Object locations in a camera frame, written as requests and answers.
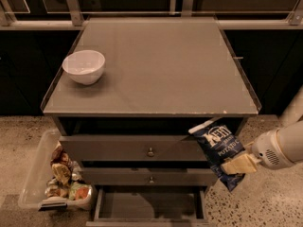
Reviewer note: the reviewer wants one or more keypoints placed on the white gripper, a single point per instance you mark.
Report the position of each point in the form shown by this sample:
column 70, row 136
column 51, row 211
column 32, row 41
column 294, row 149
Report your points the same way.
column 267, row 148

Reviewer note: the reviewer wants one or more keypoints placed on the blue chip bag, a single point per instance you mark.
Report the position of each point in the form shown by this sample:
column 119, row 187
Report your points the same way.
column 218, row 143

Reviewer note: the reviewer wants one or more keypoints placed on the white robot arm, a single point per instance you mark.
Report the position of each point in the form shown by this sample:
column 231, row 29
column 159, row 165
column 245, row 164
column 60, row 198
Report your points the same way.
column 290, row 134

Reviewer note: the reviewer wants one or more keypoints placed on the grey drawer cabinet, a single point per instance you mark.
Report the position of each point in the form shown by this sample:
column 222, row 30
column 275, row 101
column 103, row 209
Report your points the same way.
column 160, row 79

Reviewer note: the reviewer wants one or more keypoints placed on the bottom grey drawer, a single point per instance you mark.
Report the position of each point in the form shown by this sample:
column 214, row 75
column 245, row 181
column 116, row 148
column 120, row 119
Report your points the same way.
column 150, row 206

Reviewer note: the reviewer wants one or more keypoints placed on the grey drawer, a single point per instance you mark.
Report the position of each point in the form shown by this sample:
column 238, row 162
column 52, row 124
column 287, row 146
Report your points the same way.
column 149, row 176
column 150, row 206
column 132, row 148

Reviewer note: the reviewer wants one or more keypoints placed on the middle grey drawer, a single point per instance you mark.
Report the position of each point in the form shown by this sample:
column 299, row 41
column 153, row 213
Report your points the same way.
column 149, row 176

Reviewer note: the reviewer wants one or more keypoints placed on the top grey drawer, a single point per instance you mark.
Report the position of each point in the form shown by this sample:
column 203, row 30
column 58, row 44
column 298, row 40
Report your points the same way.
column 132, row 148

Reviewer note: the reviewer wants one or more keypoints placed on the green orange snack package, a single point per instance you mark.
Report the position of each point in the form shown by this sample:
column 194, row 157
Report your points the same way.
column 78, row 191

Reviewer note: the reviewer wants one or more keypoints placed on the white ceramic bowl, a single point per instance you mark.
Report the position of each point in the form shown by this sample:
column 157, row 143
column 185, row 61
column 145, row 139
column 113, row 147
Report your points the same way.
column 84, row 67

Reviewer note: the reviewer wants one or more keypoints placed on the brown snack package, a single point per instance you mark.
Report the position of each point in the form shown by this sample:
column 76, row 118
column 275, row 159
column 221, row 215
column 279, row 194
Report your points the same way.
column 61, row 165

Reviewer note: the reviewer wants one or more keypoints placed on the silver snack package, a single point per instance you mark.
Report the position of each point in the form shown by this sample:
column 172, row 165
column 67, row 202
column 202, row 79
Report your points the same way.
column 54, row 188

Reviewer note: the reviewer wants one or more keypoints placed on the clear plastic storage bin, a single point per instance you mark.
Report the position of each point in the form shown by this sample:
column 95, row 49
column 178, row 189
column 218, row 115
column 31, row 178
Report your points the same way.
column 33, row 193

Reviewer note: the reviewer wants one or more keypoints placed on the metal railing frame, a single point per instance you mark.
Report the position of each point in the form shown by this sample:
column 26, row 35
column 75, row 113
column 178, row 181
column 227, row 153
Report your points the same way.
column 77, row 14

